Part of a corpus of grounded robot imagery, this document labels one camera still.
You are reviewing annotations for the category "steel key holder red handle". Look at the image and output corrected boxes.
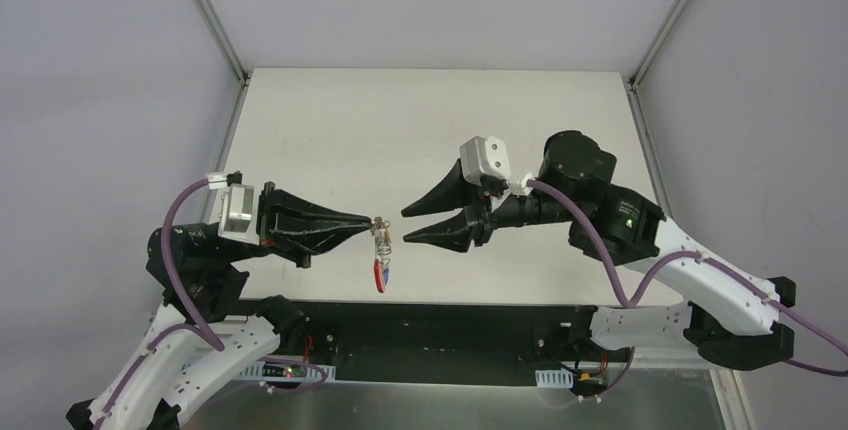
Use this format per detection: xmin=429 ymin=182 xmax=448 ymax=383
xmin=371 ymin=216 xmax=392 ymax=293

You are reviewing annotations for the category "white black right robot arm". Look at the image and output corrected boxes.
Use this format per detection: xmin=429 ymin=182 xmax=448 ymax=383
xmin=402 ymin=130 xmax=796 ymax=371

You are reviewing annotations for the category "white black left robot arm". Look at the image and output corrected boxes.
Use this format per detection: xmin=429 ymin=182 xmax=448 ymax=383
xmin=66 ymin=172 xmax=373 ymax=429

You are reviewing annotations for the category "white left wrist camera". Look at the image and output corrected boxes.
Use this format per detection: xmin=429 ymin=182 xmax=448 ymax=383
xmin=206 ymin=171 xmax=260 ymax=245

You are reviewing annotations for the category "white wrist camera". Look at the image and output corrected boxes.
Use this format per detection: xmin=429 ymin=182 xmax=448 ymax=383
xmin=206 ymin=171 xmax=260 ymax=245
xmin=459 ymin=136 xmax=512 ymax=186

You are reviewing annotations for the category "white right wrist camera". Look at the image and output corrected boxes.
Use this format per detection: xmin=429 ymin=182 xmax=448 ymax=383
xmin=459 ymin=136 xmax=512 ymax=186

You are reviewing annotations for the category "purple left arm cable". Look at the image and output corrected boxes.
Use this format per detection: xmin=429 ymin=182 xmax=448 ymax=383
xmin=89 ymin=178 xmax=329 ymax=430

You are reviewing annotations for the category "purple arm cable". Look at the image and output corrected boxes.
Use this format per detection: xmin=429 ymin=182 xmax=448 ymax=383
xmin=526 ymin=179 xmax=848 ymax=377
xmin=89 ymin=178 xmax=329 ymax=430

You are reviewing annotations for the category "left white cable duct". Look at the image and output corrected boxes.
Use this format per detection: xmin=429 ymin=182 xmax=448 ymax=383
xmin=233 ymin=361 xmax=336 ymax=383

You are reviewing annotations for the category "white cable duct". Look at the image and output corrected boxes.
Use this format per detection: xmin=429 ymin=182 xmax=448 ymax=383
xmin=534 ymin=368 xmax=574 ymax=389
xmin=233 ymin=361 xmax=336 ymax=383

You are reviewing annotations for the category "right white cable duct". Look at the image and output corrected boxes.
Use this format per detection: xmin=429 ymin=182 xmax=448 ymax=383
xmin=534 ymin=368 xmax=574 ymax=389

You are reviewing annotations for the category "left aluminium frame post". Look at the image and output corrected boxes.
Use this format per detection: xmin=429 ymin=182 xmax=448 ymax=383
xmin=192 ymin=0 xmax=250 ymax=87

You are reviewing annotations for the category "aluminium frame post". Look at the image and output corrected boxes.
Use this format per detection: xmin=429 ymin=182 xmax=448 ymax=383
xmin=628 ymin=0 xmax=694 ymax=92
xmin=192 ymin=0 xmax=250 ymax=87

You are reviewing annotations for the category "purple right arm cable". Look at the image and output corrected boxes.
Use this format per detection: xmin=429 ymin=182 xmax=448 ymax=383
xmin=526 ymin=179 xmax=848 ymax=377

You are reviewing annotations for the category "right aluminium frame post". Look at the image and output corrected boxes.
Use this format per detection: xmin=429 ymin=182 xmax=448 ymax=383
xmin=628 ymin=0 xmax=694 ymax=92

